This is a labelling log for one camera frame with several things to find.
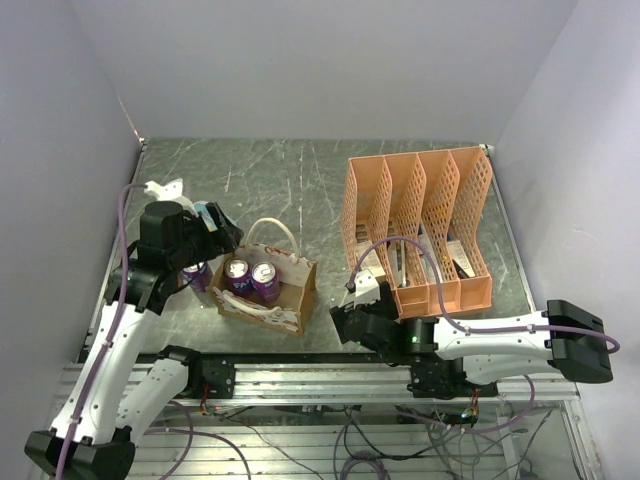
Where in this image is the purple soda can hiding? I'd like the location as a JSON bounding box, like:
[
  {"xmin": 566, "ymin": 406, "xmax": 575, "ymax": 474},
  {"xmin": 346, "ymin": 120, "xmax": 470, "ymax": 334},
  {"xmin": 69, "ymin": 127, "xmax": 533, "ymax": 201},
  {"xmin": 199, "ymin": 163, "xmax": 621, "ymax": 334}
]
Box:
[
  {"xmin": 223, "ymin": 257, "xmax": 253, "ymax": 297},
  {"xmin": 251, "ymin": 261, "xmax": 280, "ymax": 302},
  {"xmin": 181, "ymin": 261, "xmax": 213, "ymax": 293}
]

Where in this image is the brown canvas tote bag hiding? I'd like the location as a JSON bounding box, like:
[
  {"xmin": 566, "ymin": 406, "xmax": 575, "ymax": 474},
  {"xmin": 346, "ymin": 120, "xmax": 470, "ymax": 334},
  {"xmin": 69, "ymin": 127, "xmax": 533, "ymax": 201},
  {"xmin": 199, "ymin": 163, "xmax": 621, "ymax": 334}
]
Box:
[{"xmin": 207, "ymin": 217, "xmax": 317, "ymax": 336}]

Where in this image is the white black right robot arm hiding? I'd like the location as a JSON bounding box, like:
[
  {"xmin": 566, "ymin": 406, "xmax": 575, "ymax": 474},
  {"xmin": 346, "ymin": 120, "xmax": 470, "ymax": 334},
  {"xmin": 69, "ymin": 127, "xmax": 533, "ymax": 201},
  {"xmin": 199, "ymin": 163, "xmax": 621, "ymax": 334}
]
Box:
[{"xmin": 330, "ymin": 300, "xmax": 613, "ymax": 399}]

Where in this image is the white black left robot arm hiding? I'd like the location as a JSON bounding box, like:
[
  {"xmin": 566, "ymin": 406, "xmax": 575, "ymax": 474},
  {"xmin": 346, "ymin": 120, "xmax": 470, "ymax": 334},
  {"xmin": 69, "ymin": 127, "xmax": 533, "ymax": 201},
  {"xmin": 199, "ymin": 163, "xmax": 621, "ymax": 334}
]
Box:
[{"xmin": 24, "ymin": 200, "xmax": 243, "ymax": 479}]

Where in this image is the blue white blister pack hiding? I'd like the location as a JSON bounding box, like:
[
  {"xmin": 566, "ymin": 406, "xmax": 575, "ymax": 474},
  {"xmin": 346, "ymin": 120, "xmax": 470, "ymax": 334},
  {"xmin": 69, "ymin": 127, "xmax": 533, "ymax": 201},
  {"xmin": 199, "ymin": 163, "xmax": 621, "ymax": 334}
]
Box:
[{"xmin": 194, "ymin": 201, "xmax": 236, "ymax": 232}]

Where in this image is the white staples box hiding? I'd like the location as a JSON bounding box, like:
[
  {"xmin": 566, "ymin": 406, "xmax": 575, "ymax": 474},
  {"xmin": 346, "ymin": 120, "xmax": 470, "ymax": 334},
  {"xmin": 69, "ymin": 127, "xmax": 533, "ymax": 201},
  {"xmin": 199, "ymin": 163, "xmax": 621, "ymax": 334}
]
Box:
[{"xmin": 355, "ymin": 240, "xmax": 386, "ymax": 281}]

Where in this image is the white red box in organizer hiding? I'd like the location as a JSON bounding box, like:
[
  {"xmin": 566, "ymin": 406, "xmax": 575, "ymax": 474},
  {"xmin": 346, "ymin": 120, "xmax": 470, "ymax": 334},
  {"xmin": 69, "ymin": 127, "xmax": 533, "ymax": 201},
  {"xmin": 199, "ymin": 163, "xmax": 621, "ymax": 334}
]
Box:
[{"xmin": 417, "ymin": 232, "xmax": 446, "ymax": 284}]

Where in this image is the metal stapler tool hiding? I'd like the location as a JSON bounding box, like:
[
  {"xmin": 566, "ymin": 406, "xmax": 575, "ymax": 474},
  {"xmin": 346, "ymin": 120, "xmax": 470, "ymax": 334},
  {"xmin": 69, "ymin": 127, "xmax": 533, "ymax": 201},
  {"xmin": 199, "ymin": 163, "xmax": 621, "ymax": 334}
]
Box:
[{"xmin": 391, "ymin": 241, "xmax": 408, "ymax": 288}]

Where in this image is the peach plastic file organizer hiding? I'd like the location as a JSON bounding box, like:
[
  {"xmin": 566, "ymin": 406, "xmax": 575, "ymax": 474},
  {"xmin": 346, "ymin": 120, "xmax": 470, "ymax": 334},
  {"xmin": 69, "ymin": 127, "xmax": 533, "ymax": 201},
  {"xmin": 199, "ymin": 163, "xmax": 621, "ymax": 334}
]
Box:
[{"xmin": 341, "ymin": 146, "xmax": 492, "ymax": 318}]

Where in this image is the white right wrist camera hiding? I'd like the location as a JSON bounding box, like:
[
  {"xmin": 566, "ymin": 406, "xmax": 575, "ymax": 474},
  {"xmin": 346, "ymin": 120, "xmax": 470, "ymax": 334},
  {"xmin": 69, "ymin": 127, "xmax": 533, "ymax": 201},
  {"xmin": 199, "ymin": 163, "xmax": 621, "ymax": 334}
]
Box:
[{"xmin": 345, "ymin": 269, "xmax": 381, "ymax": 307}]

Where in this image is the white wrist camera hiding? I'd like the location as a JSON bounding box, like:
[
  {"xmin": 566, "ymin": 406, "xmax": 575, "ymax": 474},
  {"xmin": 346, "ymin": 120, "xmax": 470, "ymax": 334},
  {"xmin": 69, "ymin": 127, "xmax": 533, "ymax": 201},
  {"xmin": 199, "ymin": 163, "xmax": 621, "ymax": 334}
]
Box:
[
  {"xmin": 144, "ymin": 178, "xmax": 196, "ymax": 214},
  {"xmin": 345, "ymin": 269, "xmax": 381, "ymax": 307}
]

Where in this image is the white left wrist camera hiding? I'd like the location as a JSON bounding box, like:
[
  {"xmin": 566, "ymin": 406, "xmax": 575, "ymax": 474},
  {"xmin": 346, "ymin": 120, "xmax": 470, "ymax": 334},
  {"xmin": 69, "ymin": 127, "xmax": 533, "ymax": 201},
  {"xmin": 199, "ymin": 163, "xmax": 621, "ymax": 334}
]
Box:
[{"xmin": 144, "ymin": 178, "xmax": 196, "ymax": 214}]

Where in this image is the aluminium frame rail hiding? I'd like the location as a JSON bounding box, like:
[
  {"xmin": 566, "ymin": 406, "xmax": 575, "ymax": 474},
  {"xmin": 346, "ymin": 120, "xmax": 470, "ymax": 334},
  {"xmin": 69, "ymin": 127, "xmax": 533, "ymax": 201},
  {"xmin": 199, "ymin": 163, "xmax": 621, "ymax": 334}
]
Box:
[{"xmin": 54, "ymin": 361, "xmax": 581, "ymax": 407}]

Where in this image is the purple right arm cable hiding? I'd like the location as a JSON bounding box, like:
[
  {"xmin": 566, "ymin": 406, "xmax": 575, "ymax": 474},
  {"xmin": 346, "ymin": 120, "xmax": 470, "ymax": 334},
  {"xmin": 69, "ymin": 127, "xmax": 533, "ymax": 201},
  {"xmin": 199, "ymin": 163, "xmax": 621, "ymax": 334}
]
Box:
[{"xmin": 347, "ymin": 235, "xmax": 621, "ymax": 355}]

